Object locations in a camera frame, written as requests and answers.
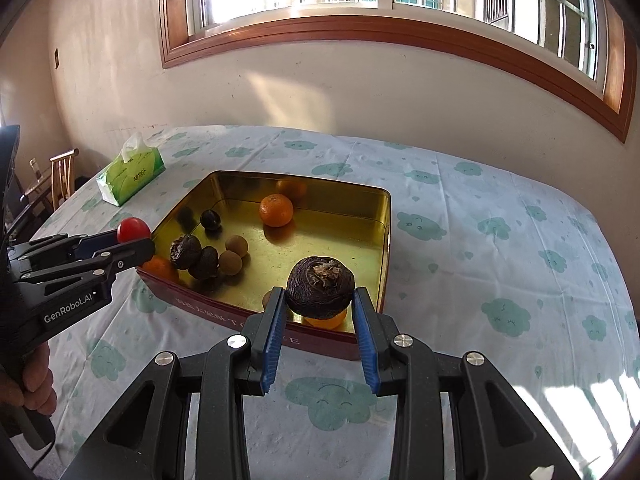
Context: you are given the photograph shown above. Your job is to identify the red tomato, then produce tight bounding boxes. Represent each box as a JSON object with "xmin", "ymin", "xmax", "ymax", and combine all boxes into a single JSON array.
[{"xmin": 116, "ymin": 217, "xmax": 152, "ymax": 244}]

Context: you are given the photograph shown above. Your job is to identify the large orange mandarin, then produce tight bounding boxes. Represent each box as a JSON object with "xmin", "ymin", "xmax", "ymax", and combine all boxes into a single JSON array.
[{"xmin": 141, "ymin": 255, "xmax": 179, "ymax": 283}]

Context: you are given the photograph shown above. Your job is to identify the dark wrinkled fruit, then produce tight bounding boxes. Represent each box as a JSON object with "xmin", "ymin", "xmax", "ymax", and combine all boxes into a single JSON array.
[
  {"xmin": 188, "ymin": 246, "xmax": 219, "ymax": 281},
  {"xmin": 169, "ymin": 234, "xmax": 202, "ymax": 270}
]

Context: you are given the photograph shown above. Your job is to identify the dark plum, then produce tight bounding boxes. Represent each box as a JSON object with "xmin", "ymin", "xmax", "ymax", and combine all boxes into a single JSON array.
[{"xmin": 200, "ymin": 208, "xmax": 221, "ymax": 234}]

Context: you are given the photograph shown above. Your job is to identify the brown longan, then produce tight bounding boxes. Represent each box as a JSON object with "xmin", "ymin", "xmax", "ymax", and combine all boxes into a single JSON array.
[
  {"xmin": 224, "ymin": 235, "xmax": 248, "ymax": 258},
  {"xmin": 218, "ymin": 250, "xmax": 243, "ymax": 276}
]

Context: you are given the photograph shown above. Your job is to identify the brown kiwi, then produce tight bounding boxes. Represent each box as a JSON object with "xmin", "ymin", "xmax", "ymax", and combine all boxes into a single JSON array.
[{"xmin": 262, "ymin": 290, "xmax": 271, "ymax": 310}]

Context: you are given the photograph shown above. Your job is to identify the small orange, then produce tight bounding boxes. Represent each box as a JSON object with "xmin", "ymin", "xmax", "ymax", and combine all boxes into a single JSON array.
[{"xmin": 258, "ymin": 194, "xmax": 294, "ymax": 228}]

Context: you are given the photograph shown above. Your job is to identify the large dark purple fruit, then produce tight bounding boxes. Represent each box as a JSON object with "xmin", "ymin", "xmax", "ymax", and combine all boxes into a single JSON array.
[{"xmin": 285, "ymin": 256, "xmax": 355, "ymax": 320}]

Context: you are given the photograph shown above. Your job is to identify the person left hand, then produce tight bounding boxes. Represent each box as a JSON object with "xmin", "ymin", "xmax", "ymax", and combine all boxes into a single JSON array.
[{"xmin": 0, "ymin": 342, "xmax": 56, "ymax": 416}]

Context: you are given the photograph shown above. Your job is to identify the wooden chair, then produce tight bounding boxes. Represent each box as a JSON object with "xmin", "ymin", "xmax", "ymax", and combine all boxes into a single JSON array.
[{"xmin": 23, "ymin": 148, "xmax": 80, "ymax": 212}]

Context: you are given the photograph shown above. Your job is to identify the green tissue box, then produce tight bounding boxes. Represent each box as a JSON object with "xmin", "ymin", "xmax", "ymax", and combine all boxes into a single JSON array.
[{"xmin": 96, "ymin": 132, "xmax": 165, "ymax": 207}]

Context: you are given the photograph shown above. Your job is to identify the red gold toffee tin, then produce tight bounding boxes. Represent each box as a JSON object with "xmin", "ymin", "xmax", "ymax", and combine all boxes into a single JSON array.
[{"xmin": 135, "ymin": 169, "xmax": 393, "ymax": 362}]

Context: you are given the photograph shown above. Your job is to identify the wooden framed window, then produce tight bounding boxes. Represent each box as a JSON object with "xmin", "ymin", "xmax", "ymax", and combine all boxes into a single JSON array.
[{"xmin": 157, "ymin": 0, "xmax": 637, "ymax": 143}]

